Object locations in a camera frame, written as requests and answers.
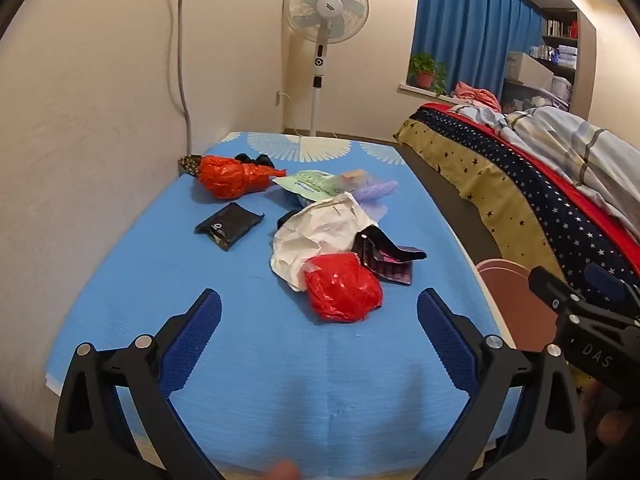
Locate person's right hand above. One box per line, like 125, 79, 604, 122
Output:
582, 382, 640, 480

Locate grey wall cable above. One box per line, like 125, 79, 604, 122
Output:
167, 0, 196, 176

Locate translucent plastic packet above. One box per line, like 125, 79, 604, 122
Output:
337, 167, 373, 186

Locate row of books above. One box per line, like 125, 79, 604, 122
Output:
545, 19, 578, 38

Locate white packages on shelf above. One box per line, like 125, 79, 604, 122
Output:
530, 44, 578, 66

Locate green printed packet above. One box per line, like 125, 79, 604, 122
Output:
272, 169, 346, 200

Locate beige storage box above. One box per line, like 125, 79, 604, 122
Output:
505, 51, 556, 88

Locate wooden bookshelf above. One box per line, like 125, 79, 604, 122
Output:
537, 7, 598, 116

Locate torn black and red wrapper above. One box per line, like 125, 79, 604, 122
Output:
352, 225, 427, 286

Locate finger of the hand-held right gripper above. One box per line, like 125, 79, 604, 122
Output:
528, 266, 587, 316
584, 261, 640, 318

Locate knotted red plastic bag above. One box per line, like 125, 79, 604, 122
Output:
199, 155, 287, 198

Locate red blanket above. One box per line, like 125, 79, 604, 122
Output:
420, 102, 640, 266

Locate blue tablecloth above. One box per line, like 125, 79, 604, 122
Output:
45, 131, 506, 478

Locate potted green plant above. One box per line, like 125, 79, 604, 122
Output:
407, 52, 448, 95

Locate white standing fan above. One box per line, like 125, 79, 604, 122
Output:
282, 0, 371, 138

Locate white windowsill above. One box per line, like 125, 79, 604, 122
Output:
397, 84, 453, 101

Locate pink clothing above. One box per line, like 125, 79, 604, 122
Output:
452, 81, 501, 111

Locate bed with star blanket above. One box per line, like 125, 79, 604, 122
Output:
393, 107, 640, 311

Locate white paper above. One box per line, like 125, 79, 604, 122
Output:
271, 192, 378, 293

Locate bluish plastic bag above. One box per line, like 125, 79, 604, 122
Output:
287, 175, 401, 221

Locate pink plastic bin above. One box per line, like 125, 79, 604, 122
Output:
474, 258, 563, 356

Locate black packet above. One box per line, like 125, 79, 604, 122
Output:
194, 202, 265, 252

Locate blue curtain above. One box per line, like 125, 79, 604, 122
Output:
411, 0, 546, 98

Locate grey bed base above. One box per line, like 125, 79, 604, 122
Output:
400, 144, 506, 266

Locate round red plastic bag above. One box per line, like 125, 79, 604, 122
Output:
304, 252, 385, 325

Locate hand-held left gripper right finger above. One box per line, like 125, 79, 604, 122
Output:
416, 287, 588, 480

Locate clear lidded storage box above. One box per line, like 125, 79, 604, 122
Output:
550, 76, 573, 106

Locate person's left hand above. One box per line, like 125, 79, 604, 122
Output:
267, 461, 302, 480

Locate plaid light quilt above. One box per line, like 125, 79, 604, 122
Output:
447, 102, 640, 241

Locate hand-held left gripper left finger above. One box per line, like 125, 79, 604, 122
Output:
52, 287, 226, 480

